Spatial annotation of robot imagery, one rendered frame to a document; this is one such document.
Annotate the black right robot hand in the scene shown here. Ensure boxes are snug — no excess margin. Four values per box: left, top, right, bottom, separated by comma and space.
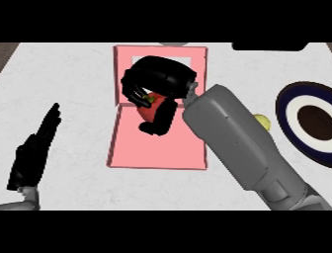
119, 55, 197, 136

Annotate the red bell pepper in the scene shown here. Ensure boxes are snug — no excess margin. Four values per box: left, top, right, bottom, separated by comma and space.
135, 92, 167, 123

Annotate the pink cardboard box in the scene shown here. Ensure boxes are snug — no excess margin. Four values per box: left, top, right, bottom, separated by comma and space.
105, 44, 209, 171

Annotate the dark blue and white plate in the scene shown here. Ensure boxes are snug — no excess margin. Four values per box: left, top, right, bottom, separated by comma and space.
274, 81, 332, 171

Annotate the black appliance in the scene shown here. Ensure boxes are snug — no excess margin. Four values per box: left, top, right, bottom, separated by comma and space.
230, 42, 309, 52

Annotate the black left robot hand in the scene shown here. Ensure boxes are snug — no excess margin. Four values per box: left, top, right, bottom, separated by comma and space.
5, 102, 61, 192

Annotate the yellow-green round fruit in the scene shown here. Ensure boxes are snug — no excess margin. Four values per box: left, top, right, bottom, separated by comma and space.
252, 113, 272, 132

